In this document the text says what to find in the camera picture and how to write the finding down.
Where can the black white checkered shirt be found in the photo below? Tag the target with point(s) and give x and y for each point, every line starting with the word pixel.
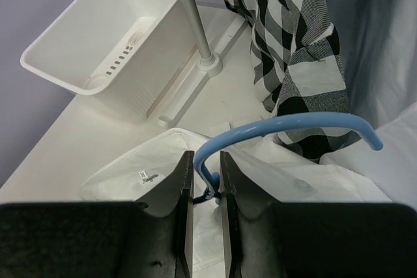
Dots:
pixel 295 55

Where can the clothes rack with metal poles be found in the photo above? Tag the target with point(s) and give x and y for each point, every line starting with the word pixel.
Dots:
pixel 208 64

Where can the blue wire hanger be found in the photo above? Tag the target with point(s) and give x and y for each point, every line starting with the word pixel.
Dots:
pixel 274 125

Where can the white plastic basket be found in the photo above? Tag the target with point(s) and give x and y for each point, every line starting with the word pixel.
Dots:
pixel 120 55

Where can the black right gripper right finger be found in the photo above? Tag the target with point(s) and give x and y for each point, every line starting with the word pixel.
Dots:
pixel 264 237

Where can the light grey white shirt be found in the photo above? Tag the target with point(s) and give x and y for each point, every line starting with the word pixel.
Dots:
pixel 378 48

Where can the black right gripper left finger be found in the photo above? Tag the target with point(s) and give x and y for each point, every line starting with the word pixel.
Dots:
pixel 148 237

